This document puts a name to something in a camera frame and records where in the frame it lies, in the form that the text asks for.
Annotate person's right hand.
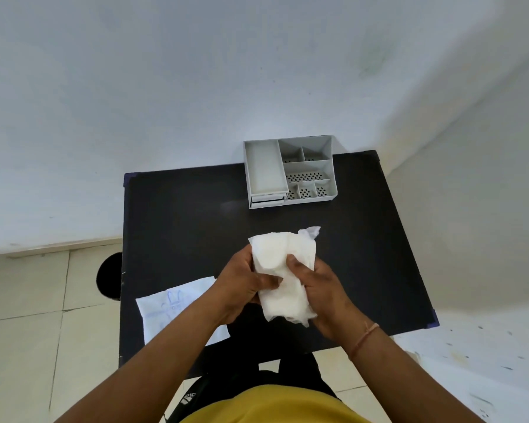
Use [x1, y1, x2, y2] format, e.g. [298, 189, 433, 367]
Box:
[286, 254, 376, 342]

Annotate person's left hand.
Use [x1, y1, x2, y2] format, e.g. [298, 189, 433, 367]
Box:
[212, 244, 284, 325]

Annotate white tissue pack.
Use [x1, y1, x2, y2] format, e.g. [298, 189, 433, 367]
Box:
[248, 226, 322, 328]

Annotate person's right forearm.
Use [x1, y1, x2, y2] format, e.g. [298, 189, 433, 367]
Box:
[339, 322, 486, 423]

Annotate person's left forearm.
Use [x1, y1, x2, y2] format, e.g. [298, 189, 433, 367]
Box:
[53, 299, 247, 423]

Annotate black table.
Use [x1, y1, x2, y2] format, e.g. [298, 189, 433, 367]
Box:
[118, 150, 440, 380]

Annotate white compartment organizer tray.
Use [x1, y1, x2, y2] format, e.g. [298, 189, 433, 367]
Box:
[243, 135, 338, 210]

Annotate orange thread wristband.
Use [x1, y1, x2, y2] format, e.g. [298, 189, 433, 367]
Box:
[349, 323, 380, 361]

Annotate black trousers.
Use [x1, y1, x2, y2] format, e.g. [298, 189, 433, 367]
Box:
[164, 352, 339, 423]

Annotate white printed plastic bag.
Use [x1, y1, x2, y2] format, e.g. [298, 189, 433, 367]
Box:
[135, 276, 231, 347]

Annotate yellow shirt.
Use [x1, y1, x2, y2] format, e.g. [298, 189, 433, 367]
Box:
[194, 384, 373, 423]

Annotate black round stool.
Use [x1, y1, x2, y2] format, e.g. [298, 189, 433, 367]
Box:
[96, 252, 124, 301]

